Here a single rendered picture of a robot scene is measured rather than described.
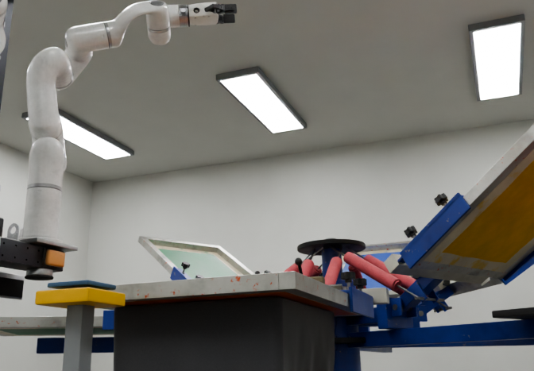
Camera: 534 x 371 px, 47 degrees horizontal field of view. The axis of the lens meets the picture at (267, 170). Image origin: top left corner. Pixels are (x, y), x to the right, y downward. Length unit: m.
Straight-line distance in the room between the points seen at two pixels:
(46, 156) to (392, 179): 4.81
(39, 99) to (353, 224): 4.70
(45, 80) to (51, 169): 0.28
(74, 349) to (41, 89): 0.89
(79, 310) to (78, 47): 0.96
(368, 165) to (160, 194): 2.43
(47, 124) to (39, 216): 0.28
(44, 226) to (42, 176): 0.14
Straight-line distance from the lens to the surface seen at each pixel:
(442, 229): 2.08
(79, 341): 1.32
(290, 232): 6.43
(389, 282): 2.47
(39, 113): 1.91
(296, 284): 1.33
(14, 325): 2.45
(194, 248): 3.90
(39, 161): 1.85
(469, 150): 6.29
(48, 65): 1.95
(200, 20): 2.14
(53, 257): 1.79
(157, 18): 2.04
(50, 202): 1.82
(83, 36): 2.02
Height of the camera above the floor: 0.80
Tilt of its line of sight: 18 degrees up
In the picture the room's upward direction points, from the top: 1 degrees counter-clockwise
